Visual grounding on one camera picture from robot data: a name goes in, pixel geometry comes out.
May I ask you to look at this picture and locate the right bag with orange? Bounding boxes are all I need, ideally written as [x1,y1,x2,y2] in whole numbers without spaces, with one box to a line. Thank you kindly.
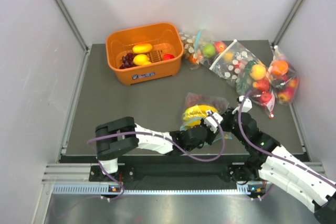
[267,45,299,105]

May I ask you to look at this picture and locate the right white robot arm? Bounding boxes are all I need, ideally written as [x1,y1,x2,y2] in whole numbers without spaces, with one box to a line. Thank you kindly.
[221,108,335,223]

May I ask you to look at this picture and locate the yellow fake lemon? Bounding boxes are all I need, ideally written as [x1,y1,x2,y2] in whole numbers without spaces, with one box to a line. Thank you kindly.
[133,54,152,66]

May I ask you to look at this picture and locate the yellow fake banana bunch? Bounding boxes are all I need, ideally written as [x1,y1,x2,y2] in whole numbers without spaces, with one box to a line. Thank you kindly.
[182,104,218,122]

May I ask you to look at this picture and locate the orange plastic basket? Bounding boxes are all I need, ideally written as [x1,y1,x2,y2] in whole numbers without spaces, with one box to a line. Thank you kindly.
[106,23,184,85]

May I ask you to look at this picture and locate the white zip bag with fruit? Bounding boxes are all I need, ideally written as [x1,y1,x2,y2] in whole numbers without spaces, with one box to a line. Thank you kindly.
[209,40,275,119]

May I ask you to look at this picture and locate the red fake tomato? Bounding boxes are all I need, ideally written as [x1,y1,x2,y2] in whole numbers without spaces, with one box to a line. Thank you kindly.
[163,54,174,61]

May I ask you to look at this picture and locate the grey slotted cable duct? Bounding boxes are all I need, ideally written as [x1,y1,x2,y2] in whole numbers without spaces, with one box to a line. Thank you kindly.
[52,184,266,195]

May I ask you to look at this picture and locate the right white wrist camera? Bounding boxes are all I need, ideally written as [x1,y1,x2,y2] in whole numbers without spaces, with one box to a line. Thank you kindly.
[232,95,253,114]

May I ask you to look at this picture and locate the blue zip top bag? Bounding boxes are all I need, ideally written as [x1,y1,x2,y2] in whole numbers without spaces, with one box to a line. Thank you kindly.
[180,93,229,131]

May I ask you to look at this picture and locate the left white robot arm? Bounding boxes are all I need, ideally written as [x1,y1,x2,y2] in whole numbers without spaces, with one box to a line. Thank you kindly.
[88,113,223,180]

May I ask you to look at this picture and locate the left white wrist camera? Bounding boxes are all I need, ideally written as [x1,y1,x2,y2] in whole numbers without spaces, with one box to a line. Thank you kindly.
[204,110,223,133]

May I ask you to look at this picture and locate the back bag with green apple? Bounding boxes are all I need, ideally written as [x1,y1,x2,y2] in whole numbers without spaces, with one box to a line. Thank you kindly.
[179,29,227,70]

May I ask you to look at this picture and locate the yellow fake mango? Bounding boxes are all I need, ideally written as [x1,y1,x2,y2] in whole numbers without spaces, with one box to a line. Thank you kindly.
[132,43,153,54]

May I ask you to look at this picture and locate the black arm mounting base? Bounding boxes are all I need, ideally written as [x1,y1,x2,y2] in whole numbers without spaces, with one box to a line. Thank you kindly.
[89,155,260,183]

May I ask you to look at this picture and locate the purple fake grapes in basket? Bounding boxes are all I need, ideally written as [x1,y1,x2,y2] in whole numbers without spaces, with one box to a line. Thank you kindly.
[119,52,136,69]

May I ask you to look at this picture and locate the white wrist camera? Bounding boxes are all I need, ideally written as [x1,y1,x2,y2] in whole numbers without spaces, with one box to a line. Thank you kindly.
[232,95,253,114]
[204,110,223,133]

